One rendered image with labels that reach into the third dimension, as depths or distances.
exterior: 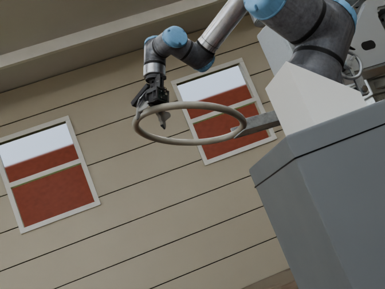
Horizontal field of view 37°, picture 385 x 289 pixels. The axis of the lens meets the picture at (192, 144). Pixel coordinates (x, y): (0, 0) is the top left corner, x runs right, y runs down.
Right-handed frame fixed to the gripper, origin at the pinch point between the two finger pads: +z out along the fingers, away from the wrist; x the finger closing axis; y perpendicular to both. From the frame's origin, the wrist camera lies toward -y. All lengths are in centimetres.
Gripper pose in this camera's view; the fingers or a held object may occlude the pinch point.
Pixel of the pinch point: (149, 125)
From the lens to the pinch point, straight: 229.2
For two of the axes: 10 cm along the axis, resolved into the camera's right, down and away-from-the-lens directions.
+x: 6.8, 2.3, 7.0
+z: 0.0, 9.5, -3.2
